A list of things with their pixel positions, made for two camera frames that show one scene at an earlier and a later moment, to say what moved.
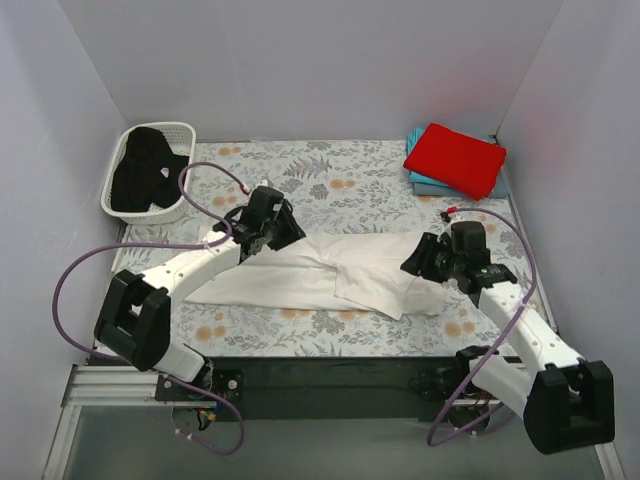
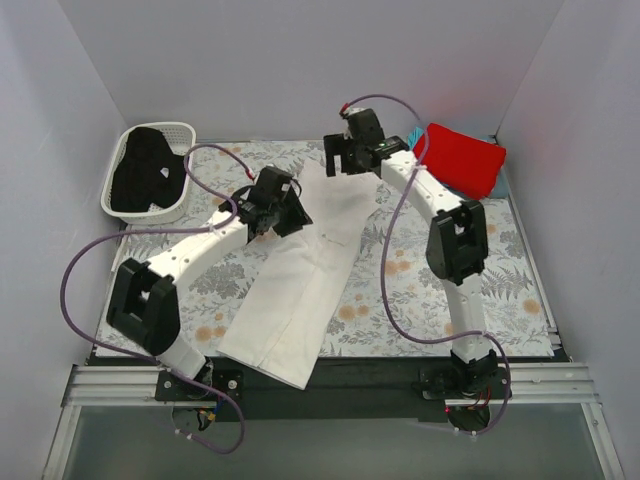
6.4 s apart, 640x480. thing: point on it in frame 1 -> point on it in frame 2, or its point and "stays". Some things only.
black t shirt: x=138 y=181 stays
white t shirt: x=361 y=273 -> x=280 y=324
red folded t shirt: x=461 y=161 stays
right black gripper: x=423 y=257 -> x=338 y=148
